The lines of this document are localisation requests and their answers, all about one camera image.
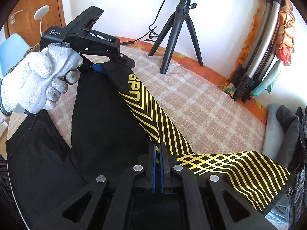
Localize black yellow striped sport pants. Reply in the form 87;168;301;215
6;61;294;229

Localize white clip lamp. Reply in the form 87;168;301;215
33;5;50;36

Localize orange floral cloth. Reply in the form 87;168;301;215
223;0;295;99

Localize left hand white glove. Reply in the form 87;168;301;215
1;42;83;117

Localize wooden door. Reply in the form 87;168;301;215
3;0;66;46

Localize folded silver tripod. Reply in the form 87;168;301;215
231;0;283;102

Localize silver door handle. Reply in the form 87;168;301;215
10;9;23;24

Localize black power cable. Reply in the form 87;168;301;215
120;0;174;46

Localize light blue chair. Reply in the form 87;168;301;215
0;33;30;78

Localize stack of folded grey clothes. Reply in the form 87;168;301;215
262;104;306;229

